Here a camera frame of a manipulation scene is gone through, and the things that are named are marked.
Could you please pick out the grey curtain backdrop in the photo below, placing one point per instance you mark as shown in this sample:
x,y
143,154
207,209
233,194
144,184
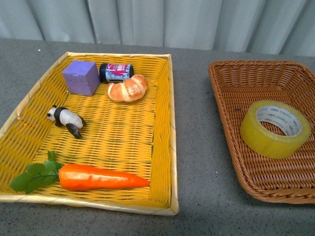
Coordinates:
x,y
256,26

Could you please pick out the clear yellowish tape roll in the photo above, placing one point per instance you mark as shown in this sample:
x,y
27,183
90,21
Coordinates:
x,y
274,129

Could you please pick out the toy croissant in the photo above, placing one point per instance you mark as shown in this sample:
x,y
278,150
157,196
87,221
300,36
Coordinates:
x,y
129,90

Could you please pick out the small dark labelled jar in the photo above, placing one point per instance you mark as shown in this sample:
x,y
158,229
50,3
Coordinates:
x,y
112,73

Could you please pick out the brown wicker basket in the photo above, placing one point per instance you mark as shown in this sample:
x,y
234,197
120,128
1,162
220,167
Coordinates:
x,y
239,83

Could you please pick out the purple foam cube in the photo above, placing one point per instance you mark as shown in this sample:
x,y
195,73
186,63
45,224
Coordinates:
x,y
81,77

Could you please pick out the yellow woven basket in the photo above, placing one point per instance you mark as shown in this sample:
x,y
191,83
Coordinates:
x,y
137,137

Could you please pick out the orange toy carrot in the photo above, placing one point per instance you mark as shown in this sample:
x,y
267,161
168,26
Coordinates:
x,y
74,177

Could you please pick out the panda figurine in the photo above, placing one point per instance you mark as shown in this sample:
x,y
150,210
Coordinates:
x,y
62,116

